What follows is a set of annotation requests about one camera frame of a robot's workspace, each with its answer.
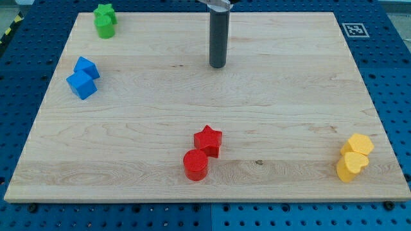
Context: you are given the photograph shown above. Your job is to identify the red cylinder block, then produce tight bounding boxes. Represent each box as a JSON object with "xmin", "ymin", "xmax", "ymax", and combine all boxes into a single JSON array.
[{"xmin": 183, "ymin": 149, "xmax": 208, "ymax": 181}]

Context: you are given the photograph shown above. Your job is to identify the blue cube block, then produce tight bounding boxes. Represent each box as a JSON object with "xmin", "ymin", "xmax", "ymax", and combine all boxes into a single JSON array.
[{"xmin": 66, "ymin": 71, "xmax": 97, "ymax": 100}]

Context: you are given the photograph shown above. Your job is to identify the green cylinder block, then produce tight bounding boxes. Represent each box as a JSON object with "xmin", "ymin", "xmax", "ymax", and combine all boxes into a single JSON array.
[{"xmin": 94, "ymin": 15, "xmax": 115, "ymax": 39}]

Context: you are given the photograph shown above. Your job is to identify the yellow hexagon block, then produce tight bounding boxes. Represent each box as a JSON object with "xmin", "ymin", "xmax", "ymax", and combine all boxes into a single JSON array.
[{"xmin": 340, "ymin": 133, "xmax": 374, "ymax": 156}]

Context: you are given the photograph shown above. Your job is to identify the green star block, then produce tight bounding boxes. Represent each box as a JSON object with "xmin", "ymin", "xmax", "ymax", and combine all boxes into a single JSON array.
[{"xmin": 93, "ymin": 3, "xmax": 118, "ymax": 24}]

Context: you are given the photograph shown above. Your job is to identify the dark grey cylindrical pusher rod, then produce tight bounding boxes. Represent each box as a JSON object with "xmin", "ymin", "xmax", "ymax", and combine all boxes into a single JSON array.
[{"xmin": 209, "ymin": 6, "xmax": 230, "ymax": 68}]

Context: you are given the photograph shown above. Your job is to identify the yellow heart block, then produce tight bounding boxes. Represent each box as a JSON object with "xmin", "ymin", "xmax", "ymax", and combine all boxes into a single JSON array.
[{"xmin": 336, "ymin": 152, "xmax": 369, "ymax": 183}]

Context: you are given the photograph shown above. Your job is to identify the blue pentagon block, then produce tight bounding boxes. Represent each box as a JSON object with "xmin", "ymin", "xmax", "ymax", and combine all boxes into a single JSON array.
[{"xmin": 73, "ymin": 56, "xmax": 100, "ymax": 80}]

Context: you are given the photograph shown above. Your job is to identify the black bolt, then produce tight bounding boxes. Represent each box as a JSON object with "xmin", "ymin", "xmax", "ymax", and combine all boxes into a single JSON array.
[
  {"xmin": 27, "ymin": 203, "xmax": 38, "ymax": 213},
  {"xmin": 383, "ymin": 201, "xmax": 395, "ymax": 211}
]

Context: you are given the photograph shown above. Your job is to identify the white fiducial marker tag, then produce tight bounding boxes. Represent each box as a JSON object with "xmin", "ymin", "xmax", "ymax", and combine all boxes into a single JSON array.
[{"xmin": 342, "ymin": 22, "xmax": 369, "ymax": 38}]

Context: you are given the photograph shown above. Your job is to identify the yellow black hazard tape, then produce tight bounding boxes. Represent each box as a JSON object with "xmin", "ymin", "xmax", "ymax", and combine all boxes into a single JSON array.
[{"xmin": 1, "ymin": 11, "xmax": 24, "ymax": 46}]

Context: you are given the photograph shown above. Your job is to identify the black bolt bottom left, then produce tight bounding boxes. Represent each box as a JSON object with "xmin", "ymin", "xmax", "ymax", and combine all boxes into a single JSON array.
[{"xmin": 27, "ymin": 203, "xmax": 38, "ymax": 213}]

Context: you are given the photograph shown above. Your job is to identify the red star block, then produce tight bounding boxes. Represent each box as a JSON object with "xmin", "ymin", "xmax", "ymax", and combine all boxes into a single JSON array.
[{"xmin": 193, "ymin": 124, "xmax": 223, "ymax": 158}]

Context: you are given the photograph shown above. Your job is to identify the light wooden board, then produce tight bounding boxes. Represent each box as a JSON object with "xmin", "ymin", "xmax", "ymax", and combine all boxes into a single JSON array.
[{"xmin": 4, "ymin": 12, "xmax": 410, "ymax": 203}]

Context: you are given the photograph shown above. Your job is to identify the black bolt bottom right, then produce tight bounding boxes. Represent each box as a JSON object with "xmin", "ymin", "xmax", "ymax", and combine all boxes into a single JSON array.
[{"xmin": 383, "ymin": 201, "xmax": 395, "ymax": 211}]

